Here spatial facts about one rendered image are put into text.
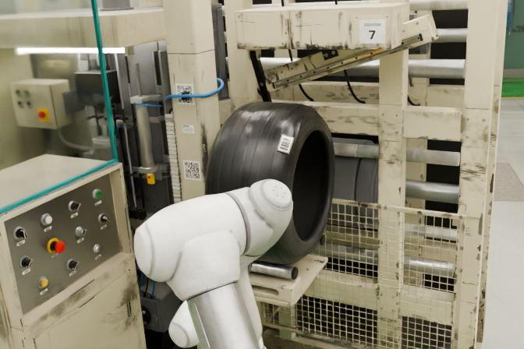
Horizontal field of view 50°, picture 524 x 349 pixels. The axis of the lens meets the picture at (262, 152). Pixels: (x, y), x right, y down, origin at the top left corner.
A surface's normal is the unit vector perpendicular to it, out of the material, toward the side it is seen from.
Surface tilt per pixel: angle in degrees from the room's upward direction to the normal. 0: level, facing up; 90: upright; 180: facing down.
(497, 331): 0
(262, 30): 90
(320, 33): 90
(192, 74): 90
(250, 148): 48
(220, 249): 61
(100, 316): 90
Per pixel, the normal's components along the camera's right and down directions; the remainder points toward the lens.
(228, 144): -0.36, -0.43
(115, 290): 0.90, 0.08
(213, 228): 0.48, -0.24
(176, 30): -0.44, 0.29
